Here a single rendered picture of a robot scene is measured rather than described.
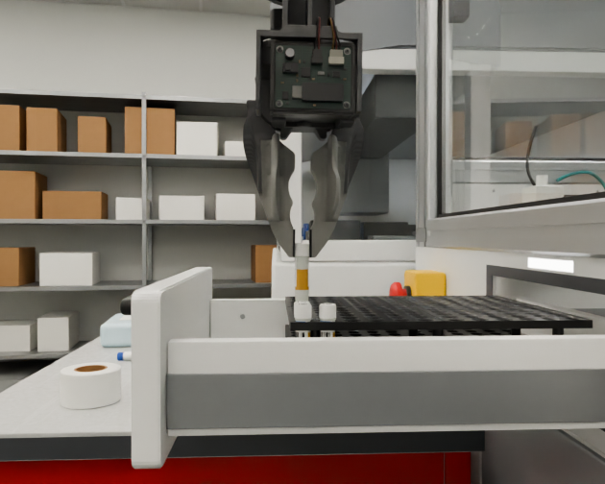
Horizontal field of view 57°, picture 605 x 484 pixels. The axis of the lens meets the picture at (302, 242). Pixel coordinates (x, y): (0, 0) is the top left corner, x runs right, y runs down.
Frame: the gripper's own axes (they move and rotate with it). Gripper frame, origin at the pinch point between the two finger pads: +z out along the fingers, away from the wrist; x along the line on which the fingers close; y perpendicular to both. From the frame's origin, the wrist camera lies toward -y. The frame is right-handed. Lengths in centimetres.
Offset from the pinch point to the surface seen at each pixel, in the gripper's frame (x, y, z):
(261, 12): -15, -415, -184
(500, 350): 12.8, 7.9, 7.0
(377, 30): 21, -84, -48
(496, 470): 22.6, -16.5, 25.2
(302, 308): -0.1, 4.0, 4.9
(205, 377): -6.4, 8.2, 8.8
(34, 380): -36, -36, 20
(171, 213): -79, -377, -17
